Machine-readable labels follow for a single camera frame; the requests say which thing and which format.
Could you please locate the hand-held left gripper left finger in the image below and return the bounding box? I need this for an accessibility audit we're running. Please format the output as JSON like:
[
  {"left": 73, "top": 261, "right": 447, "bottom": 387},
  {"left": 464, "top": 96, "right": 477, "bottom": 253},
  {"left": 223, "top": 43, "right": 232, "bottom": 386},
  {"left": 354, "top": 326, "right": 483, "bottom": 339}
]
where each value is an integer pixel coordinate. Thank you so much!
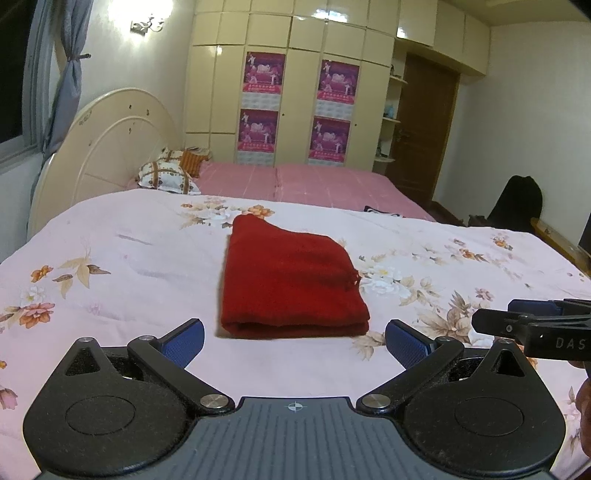
[{"left": 59, "top": 318, "right": 236, "bottom": 416}]

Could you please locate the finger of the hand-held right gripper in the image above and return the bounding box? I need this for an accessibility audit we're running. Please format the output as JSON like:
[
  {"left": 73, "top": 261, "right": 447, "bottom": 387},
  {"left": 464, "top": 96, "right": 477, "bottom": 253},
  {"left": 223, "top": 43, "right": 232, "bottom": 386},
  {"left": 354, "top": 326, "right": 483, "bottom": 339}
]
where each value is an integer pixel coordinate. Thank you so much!
[
  {"left": 507, "top": 298, "right": 591, "bottom": 320},
  {"left": 471, "top": 308, "right": 550, "bottom": 337}
]

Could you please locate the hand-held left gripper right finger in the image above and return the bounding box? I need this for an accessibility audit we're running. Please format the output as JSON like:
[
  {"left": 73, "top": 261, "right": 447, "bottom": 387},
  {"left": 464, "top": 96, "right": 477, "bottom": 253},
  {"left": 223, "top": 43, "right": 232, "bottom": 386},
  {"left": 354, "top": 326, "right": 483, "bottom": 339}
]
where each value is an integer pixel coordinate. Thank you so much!
[{"left": 356, "top": 318, "right": 533, "bottom": 416}]

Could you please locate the red knitted sweater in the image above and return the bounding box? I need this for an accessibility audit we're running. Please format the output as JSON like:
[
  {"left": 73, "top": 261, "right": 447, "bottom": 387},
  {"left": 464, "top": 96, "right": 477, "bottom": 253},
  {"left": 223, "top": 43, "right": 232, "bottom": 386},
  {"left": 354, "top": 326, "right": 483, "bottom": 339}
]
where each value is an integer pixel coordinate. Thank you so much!
[{"left": 219, "top": 214, "right": 371, "bottom": 340}]

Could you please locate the person's right hand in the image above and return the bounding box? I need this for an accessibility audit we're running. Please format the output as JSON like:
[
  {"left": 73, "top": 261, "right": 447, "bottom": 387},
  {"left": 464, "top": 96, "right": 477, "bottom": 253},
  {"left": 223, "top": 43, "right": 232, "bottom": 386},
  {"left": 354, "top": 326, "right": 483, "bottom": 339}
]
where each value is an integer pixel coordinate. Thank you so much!
[{"left": 573, "top": 360, "right": 591, "bottom": 457}]

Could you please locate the wooden bench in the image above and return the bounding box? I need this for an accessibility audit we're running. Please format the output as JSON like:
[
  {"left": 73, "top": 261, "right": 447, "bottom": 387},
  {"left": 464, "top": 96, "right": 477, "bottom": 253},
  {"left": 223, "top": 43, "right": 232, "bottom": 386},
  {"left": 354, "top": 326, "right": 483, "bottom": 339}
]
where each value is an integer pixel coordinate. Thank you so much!
[{"left": 530, "top": 217, "right": 591, "bottom": 274}]

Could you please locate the dark screen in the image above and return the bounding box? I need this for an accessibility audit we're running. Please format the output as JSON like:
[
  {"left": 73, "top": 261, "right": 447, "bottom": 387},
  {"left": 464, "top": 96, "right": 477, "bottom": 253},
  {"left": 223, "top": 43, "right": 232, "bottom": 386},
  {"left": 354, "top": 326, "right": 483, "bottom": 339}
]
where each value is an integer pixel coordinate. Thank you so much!
[{"left": 577, "top": 203, "right": 591, "bottom": 260}]

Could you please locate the black bag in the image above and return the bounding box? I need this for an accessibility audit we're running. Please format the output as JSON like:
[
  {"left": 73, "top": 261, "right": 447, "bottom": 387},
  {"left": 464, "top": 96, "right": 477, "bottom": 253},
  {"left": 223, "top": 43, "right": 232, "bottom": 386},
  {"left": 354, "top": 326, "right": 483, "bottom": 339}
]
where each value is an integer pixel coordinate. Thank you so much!
[{"left": 486, "top": 175, "right": 544, "bottom": 232}]

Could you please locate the white floral blanket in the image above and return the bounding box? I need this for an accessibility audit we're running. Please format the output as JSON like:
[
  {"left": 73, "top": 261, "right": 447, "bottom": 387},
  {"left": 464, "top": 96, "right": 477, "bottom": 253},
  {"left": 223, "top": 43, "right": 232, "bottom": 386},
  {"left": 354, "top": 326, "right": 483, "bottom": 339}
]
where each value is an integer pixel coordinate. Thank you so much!
[{"left": 0, "top": 188, "right": 591, "bottom": 464}]

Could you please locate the white brown patterned pillow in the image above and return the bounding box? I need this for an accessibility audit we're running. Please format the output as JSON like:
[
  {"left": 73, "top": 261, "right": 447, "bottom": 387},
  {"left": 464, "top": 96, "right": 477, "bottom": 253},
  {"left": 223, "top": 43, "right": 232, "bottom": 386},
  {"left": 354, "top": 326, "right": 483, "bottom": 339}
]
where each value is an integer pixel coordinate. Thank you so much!
[{"left": 137, "top": 147, "right": 202, "bottom": 196}]

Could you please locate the pink bed sheet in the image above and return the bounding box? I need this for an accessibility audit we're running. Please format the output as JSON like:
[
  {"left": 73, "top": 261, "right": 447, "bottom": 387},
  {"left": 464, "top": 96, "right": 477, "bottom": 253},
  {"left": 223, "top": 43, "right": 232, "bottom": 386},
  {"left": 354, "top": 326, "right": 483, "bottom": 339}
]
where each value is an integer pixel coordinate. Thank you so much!
[{"left": 194, "top": 161, "right": 437, "bottom": 223}]

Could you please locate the orange striped pillow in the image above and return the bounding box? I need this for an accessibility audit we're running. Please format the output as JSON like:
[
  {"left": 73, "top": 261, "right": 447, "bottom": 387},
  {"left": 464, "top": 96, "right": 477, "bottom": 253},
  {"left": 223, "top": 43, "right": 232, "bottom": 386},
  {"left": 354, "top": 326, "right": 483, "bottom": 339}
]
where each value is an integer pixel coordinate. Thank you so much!
[{"left": 179, "top": 146, "right": 212, "bottom": 179}]

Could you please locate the brown wooden door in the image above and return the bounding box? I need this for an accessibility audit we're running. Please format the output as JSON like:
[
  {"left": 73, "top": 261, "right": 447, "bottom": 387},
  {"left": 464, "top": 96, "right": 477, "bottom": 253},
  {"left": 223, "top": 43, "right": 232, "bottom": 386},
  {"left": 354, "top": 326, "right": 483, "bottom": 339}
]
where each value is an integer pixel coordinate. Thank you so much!
[{"left": 398, "top": 52, "right": 461, "bottom": 209}]

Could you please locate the cream round headboard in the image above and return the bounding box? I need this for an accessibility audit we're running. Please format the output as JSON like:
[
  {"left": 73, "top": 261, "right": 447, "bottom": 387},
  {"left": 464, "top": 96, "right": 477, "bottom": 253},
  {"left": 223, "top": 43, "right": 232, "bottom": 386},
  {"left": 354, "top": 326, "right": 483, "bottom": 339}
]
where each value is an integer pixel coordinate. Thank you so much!
[{"left": 28, "top": 88, "right": 179, "bottom": 241}]

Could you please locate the cream corner shelf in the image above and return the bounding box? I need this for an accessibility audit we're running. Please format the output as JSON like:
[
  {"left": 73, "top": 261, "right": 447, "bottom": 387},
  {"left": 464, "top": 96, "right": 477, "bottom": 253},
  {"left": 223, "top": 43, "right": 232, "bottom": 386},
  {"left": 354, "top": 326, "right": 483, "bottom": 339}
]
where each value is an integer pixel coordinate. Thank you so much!
[{"left": 373, "top": 60, "right": 410, "bottom": 177}]

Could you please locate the grey blue curtain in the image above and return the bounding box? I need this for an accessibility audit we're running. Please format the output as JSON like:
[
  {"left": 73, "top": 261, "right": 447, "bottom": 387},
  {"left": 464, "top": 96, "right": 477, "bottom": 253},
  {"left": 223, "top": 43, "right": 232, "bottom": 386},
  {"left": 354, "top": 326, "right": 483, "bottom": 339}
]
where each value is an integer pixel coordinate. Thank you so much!
[{"left": 27, "top": 0, "right": 94, "bottom": 154}]

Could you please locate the cream wardrobe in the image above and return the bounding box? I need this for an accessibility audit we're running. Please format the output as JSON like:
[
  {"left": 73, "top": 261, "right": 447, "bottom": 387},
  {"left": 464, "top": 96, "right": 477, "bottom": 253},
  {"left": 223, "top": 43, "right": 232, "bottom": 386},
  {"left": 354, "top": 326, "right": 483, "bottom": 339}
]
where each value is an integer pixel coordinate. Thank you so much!
[{"left": 185, "top": 0, "right": 491, "bottom": 175}]

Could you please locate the purple wall poster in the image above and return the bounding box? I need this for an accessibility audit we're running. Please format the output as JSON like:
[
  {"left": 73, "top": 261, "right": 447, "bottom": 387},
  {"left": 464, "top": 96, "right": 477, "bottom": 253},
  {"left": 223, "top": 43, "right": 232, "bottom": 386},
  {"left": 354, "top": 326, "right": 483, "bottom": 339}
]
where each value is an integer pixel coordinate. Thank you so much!
[
  {"left": 243, "top": 51, "right": 286, "bottom": 108},
  {"left": 236, "top": 109, "right": 280, "bottom": 166},
  {"left": 308, "top": 116, "right": 352, "bottom": 167},
  {"left": 317, "top": 59, "right": 360, "bottom": 120}
]

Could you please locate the wall lamp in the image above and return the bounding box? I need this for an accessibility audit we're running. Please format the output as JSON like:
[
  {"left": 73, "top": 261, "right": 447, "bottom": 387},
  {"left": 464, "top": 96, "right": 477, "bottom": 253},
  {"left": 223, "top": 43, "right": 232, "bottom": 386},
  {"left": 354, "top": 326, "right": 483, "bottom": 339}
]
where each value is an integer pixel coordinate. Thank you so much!
[{"left": 130, "top": 15, "right": 165, "bottom": 36}]

